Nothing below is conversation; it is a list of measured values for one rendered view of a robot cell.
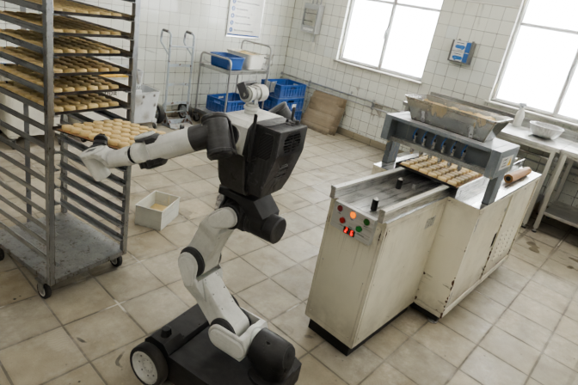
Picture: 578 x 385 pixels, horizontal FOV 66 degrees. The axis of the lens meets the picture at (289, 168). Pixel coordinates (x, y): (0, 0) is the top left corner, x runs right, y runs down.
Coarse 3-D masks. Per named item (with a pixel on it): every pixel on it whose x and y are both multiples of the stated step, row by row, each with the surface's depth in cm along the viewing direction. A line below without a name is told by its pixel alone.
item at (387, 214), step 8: (424, 192) 238; (432, 192) 240; (440, 192) 249; (448, 192) 258; (408, 200) 223; (416, 200) 226; (424, 200) 235; (432, 200) 243; (384, 208) 209; (392, 208) 210; (400, 208) 215; (408, 208) 222; (416, 208) 231; (384, 216) 205; (392, 216) 211
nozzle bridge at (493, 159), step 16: (384, 128) 280; (400, 128) 282; (416, 128) 274; (432, 128) 260; (416, 144) 271; (448, 144) 262; (464, 144) 256; (480, 144) 242; (496, 144) 249; (512, 144) 257; (384, 160) 295; (448, 160) 258; (464, 160) 257; (480, 160) 251; (496, 160) 237; (512, 160) 257; (496, 176) 245; (496, 192) 258
